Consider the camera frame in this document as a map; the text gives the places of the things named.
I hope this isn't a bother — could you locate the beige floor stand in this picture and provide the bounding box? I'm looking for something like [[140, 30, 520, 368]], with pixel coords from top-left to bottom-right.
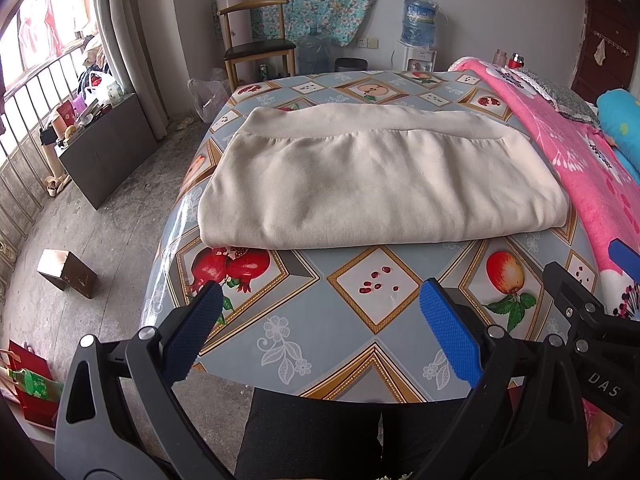
[[40, 125, 71, 196]]

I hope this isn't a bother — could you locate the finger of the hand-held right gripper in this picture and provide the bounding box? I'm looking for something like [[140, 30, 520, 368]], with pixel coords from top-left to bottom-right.
[[607, 239, 640, 281], [542, 260, 608, 356]]

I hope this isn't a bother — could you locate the hanging red garment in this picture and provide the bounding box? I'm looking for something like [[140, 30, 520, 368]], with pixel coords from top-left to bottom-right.
[[17, 0, 66, 58]]

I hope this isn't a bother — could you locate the metal window railing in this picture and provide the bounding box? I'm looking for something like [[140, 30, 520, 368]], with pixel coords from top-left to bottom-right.
[[0, 42, 101, 241]]

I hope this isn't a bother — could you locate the white water dispenser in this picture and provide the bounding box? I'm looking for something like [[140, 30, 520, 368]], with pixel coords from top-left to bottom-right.
[[392, 42, 437, 73]]

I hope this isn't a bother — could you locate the red paper bag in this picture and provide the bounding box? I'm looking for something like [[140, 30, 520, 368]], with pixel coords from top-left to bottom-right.
[[0, 340, 66, 428]]

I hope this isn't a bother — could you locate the grey lace-trimmed cushion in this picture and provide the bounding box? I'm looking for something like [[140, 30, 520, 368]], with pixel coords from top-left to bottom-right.
[[510, 67, 598, 123]]

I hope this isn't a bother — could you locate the empty clear water jug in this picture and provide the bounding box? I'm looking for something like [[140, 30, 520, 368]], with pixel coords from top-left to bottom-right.
[[296, 27, 332, 77]]

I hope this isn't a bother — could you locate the brown cardboard box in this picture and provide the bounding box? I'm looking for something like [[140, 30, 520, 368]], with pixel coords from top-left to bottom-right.
[[37, 249, 98, 300]]

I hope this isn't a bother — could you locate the wooden chair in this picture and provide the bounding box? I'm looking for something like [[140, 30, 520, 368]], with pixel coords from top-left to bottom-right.
[[216, 0, 296, 91]]

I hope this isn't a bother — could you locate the pink floral blanket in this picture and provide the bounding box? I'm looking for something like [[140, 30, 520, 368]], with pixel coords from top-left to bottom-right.
[[447, 55, 640, 461]]

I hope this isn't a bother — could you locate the white plastic bag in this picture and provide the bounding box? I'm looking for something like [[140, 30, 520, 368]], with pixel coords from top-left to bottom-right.
[[80, 70, 118, 103]]

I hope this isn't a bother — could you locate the beige zip jacket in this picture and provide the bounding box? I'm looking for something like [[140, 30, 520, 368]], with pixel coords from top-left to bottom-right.
[[197, 102, 573, 251]]

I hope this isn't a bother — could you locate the green bottle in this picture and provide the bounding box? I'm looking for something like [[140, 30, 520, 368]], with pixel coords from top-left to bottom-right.
[[10, 367, 66, 401]]

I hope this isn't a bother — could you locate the brown wooden door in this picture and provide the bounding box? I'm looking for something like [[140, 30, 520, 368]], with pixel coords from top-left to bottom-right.
[[572, 0, 640, 106]]

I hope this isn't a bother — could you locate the fruit-print tablecloth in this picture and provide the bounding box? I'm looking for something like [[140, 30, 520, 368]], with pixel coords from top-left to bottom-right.
[[140, 70, 601, 403]]

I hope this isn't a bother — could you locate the dark low cabinet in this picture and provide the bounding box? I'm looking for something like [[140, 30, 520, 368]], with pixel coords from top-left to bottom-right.
[[57, 91, 161, 211]]

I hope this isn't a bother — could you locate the blue dotted pillow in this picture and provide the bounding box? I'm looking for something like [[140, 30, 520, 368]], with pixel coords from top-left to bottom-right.
[[595, 89, 640, 181]]

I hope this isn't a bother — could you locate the grey curtain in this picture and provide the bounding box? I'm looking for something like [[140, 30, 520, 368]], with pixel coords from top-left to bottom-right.
[[92, 0, 171, 141]]

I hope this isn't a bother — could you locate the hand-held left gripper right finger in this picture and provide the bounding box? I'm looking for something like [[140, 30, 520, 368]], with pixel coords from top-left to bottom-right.
[[419, 277, 588, 480]]

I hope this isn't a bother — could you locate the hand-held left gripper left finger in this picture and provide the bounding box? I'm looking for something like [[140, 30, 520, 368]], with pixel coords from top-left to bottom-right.
[[55, 280, 236, 480]]

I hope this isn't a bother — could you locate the white cardboard box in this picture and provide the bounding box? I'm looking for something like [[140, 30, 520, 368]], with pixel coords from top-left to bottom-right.
[[216, 0, 251, 53]]

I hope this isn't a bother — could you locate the clear plastic bag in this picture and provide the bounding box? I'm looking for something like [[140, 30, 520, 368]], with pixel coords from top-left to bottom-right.
[[187, 67, 231, 123]]

